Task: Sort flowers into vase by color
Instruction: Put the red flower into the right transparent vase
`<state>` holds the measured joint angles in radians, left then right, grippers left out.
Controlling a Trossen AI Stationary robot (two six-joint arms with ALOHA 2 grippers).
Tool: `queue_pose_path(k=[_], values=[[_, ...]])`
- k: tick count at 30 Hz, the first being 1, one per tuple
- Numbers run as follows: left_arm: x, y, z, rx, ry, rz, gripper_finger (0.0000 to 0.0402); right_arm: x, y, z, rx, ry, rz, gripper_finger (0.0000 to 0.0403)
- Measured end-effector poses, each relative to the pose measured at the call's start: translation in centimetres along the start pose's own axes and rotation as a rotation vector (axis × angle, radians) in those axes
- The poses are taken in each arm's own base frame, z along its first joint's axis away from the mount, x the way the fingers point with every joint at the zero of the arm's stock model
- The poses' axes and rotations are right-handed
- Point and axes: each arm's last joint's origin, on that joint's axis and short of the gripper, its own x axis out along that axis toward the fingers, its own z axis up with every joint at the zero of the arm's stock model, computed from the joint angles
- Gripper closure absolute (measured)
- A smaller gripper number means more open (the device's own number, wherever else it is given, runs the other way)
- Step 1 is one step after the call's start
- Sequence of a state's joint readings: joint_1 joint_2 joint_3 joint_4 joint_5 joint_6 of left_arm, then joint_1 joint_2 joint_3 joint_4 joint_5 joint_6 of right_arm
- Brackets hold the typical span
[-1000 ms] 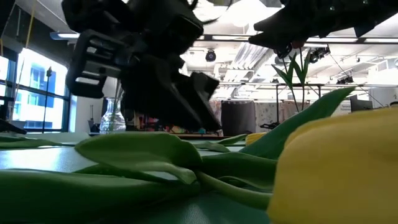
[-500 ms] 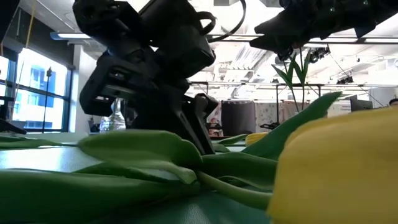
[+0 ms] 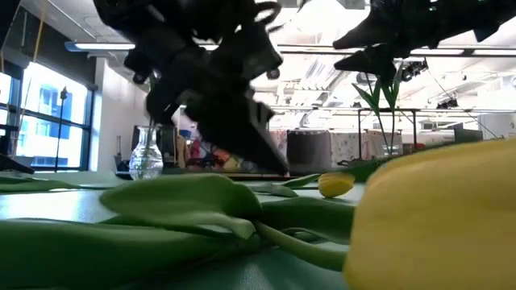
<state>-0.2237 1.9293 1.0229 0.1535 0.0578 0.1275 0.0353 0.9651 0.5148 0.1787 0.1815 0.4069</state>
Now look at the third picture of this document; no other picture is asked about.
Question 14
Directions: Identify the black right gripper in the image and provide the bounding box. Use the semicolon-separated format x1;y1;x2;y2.
333;0;476;84

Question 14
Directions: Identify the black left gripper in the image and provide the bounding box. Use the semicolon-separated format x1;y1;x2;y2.
124;19;289;176

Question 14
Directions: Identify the black aluminium table frame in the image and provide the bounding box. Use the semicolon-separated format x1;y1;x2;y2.
114;172;293;181

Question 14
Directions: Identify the large glass window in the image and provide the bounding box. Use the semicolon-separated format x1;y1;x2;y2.
0;60;94;172

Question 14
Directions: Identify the yellow artificial tulip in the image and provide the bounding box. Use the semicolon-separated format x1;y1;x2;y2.
248;172;356;199
253;136;516;290
0;176;81;193

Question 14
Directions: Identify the colourful patchwork quilt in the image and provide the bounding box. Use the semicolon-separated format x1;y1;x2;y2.
189;135;245;172

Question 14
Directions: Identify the black tripod stand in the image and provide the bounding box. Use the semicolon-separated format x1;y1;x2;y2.
54;85;69;167

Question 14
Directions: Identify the black computer monitor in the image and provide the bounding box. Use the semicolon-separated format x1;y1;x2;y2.
131;125;178;164
453;127;484;143

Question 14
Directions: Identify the long ceiling light bar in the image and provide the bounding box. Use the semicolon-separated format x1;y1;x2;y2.
64;40;136;52
277;43;516;57

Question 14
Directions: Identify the black curtain panel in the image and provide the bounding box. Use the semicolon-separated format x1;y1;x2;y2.
286;129;332;176

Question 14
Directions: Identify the white patterned cloth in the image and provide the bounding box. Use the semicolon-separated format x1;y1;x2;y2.
330;131;404;166

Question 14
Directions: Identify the yellow cable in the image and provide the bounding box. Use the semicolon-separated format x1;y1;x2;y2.
31;0;46;64

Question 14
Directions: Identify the round clear glass vase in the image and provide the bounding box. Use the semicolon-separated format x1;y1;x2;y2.
127;125;164;181

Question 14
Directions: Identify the person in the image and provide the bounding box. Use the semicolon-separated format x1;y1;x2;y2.
174;134;191;168

